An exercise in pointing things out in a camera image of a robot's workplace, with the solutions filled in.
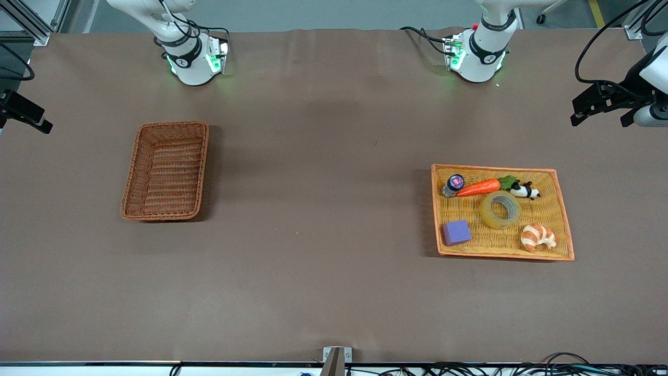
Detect metal table edge bracket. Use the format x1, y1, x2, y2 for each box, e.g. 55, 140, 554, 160
323, 346, 352, 376

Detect orange toy carrot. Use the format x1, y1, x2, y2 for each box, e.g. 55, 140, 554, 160
456, 175, 518, 197

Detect short black looped cable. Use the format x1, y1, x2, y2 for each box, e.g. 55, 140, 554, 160
641, 0, 668, 37

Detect black white panda toy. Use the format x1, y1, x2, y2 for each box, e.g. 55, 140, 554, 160
509, 181, 541, 201

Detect black left arm base cable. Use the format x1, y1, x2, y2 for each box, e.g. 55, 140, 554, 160
399, 26, 450, 56

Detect brown deep wicker basket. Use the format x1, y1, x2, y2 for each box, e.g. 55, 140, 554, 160
121, 121, 209, 222

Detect long black left arm cable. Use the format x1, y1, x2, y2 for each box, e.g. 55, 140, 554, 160
574, 0, 653, 101

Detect small bottle purple cap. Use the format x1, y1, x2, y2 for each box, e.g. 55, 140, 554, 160
442, 174, 466, 198

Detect black arm base cable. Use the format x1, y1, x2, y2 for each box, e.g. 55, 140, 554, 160
188, 20, 231, 43
399, 26, 450, 56

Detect brown table cover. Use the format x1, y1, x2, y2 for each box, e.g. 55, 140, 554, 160
0, 27, 668, 364

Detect white chair leg with caster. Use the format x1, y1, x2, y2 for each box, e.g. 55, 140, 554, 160
536, 0, 568, 25

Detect black right arm base cable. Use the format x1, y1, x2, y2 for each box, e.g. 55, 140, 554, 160
188, 20, 231, 43

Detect thin black cable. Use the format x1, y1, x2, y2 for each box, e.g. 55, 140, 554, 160
0, 42, 35, 82

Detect orange flat wicker tray basket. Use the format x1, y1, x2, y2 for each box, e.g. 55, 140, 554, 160
431, 164, 575, 261

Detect purple foam cube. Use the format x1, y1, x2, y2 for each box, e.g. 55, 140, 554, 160
442, 219, 472, 246

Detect aluminium frame profile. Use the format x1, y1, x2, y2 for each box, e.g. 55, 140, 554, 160
0, 0, 53, 46
624, 0, 668, 40

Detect toy croissant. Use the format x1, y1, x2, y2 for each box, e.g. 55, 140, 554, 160
520, 223, 557, 253

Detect yellowish clear packing tape roll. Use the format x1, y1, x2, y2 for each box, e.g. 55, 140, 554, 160
479, 191, 522, 230

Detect black cable bundle table edge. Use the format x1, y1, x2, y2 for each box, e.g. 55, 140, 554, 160
347, 352, 668, 376

